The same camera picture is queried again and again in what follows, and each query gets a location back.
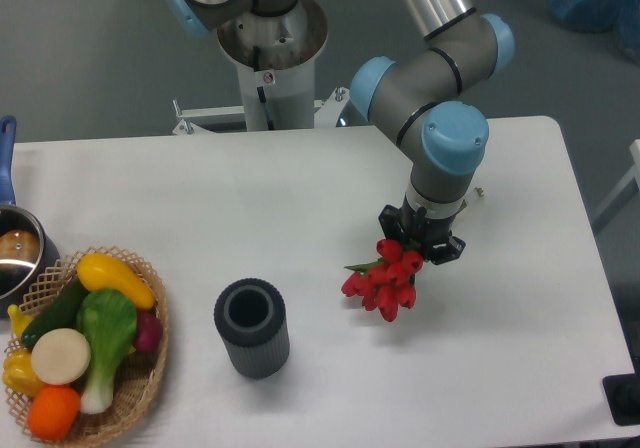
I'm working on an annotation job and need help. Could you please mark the green bok choy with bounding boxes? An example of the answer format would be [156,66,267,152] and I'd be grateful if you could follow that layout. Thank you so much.
[76,288,137,415]

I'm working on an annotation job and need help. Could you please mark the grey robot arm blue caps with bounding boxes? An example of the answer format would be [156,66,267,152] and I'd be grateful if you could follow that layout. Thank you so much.
[166,0,515,265]

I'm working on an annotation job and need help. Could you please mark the orange fruit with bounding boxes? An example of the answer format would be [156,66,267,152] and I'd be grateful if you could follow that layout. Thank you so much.
[27,385,80,441]

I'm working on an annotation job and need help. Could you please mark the yellow banana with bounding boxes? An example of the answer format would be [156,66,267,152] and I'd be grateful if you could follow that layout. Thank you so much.
[7,304,34,339]

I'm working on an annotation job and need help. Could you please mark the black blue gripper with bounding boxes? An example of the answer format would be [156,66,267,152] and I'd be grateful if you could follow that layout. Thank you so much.
[378,205,466,266]

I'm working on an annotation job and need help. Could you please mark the yellow bell pepper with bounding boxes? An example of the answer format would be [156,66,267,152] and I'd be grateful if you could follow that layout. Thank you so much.
[2,348,45,398]

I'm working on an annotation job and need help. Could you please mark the white furniture frame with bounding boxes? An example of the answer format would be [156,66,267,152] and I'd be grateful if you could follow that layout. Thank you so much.
[591,139,639,235]

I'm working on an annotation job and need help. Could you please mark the yellow squash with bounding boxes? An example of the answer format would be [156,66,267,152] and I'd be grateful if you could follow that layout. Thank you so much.
[76,253,156,310]

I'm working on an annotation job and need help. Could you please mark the red tulip bouquet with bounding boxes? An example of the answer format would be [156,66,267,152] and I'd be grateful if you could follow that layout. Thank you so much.
[341,185,485,323]

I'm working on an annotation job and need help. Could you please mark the purple red radish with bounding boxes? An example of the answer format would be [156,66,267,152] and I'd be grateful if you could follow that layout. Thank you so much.
[133,311,163,353]

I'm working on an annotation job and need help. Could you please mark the dark green cucumber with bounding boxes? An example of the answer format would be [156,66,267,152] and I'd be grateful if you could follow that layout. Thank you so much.
[21,278,89,350]

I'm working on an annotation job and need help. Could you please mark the black box at table edge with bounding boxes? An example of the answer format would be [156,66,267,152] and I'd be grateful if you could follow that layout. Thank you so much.
[602,374,639,426]

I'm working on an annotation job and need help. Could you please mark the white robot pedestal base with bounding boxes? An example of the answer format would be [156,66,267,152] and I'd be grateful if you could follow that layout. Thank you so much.
[174,0,350,135]

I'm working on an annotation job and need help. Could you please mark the woven wicker basket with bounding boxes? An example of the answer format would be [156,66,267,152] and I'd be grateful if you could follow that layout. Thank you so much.
[1,247,170,447]

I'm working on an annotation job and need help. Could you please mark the cream round radish slice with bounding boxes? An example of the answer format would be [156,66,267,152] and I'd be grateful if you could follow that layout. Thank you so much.
[31,328,91,385]

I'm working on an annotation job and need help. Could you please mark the blue plastic bag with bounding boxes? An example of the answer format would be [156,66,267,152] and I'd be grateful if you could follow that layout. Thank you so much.
[545,0,639,64]

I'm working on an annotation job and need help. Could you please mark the steel saucepan blue handle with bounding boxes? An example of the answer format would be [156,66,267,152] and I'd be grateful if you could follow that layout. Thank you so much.
[1,115,59,319]

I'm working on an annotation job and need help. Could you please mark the dark grey ribbed vase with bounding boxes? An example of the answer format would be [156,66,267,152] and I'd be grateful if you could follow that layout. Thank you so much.
[213,278,290,379]

